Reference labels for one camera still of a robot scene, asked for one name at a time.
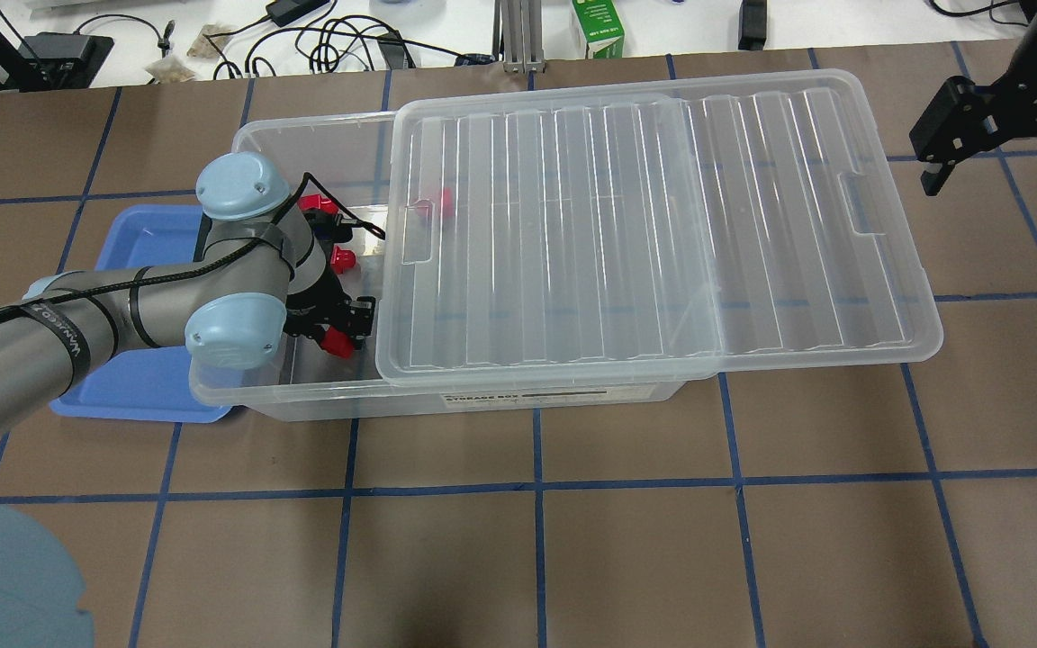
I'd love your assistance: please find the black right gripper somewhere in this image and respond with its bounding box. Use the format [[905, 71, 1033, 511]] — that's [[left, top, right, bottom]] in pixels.
[[909, 15, 1037, 197]]

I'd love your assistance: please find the clear plastic box lid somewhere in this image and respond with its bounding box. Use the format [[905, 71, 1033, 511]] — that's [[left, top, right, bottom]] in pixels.
[[374, 69, 943, 389]]

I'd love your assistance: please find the green white carton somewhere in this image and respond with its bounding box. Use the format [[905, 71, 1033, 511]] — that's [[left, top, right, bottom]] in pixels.
[[569, 0, 627, 60]]

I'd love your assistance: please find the red block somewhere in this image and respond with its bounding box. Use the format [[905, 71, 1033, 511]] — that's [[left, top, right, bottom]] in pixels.
[[297, 195, 340, 216], [318, 327, 356, 358], [329, 246, 358, 275], [411, 187, 455, 223]]

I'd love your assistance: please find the blue plastic tray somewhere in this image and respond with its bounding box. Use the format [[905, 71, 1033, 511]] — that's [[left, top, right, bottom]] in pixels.
[[49, 204, 231, 424]]

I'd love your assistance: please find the red block under lid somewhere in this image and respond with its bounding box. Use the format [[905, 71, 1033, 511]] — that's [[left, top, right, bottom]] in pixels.
[[411, 187, 455, 223]]

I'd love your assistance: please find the black power adapter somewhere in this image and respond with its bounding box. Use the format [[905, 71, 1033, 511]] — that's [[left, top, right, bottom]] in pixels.
[[265, 0, 332, 28]]

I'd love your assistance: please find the clear plastic storage box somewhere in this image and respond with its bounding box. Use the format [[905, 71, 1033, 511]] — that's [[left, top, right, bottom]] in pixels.
[[189, 111, 681, 422]]

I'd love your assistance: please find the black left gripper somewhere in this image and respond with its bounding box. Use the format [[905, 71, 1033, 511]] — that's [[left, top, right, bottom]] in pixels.
[[289, 266, 377, 347]]

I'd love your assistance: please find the aluminium frame post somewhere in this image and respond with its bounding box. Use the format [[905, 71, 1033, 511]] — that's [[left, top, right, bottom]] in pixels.
[[492, 0, 545, 74]]

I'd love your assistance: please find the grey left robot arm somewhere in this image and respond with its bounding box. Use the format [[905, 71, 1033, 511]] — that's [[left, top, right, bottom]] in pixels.
[[0, 151, 386, 435]]

